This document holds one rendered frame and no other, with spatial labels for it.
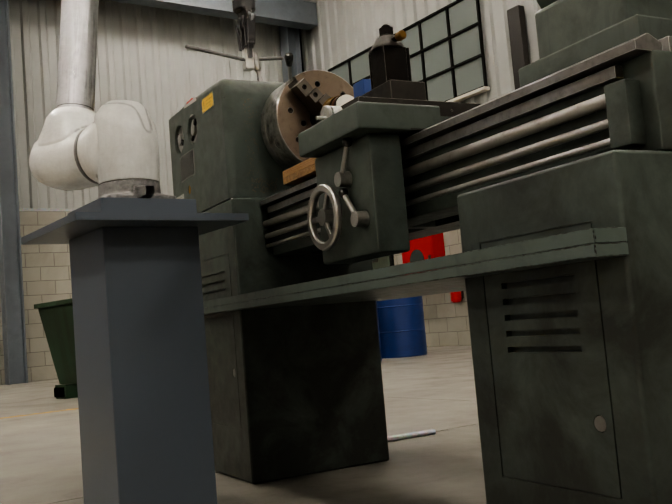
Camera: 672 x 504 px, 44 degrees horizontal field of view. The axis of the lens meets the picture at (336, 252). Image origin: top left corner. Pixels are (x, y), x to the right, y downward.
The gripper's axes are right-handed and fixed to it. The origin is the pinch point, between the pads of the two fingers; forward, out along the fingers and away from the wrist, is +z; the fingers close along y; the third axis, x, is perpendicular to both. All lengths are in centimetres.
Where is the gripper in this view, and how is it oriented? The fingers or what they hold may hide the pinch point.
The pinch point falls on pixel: (248, 59)
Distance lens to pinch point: 285.9
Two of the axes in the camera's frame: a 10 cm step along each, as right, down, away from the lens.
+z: 0.8, 9.9, -0.8
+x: 8.8, -0.4, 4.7
